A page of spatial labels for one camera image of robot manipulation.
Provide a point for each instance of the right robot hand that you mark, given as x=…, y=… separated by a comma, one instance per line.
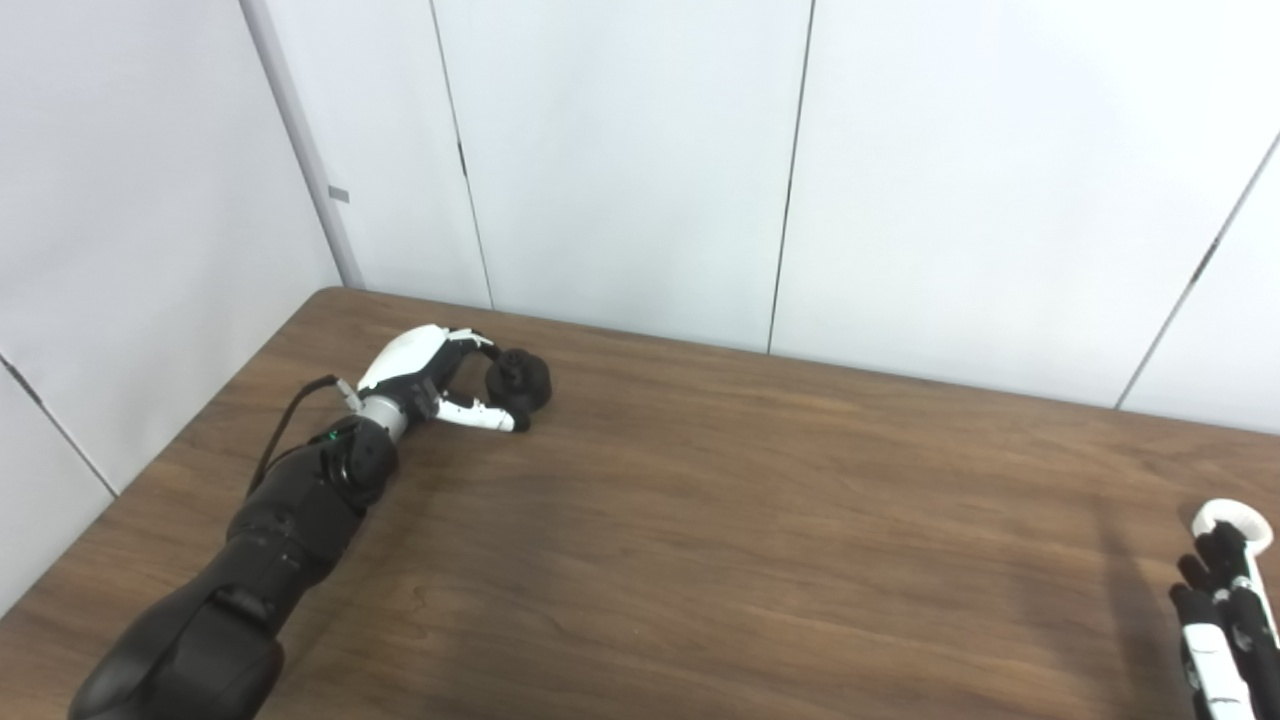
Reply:
x=1240, y=640

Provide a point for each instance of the round black part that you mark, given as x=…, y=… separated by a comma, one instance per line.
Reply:
x=525, y=385

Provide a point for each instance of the gray wall corner post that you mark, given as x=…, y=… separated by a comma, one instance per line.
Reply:
x=300, y=140

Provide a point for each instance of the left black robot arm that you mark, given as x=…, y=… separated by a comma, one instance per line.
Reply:
x=270, y=550

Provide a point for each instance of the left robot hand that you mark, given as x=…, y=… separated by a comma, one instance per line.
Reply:
x=405, y=350

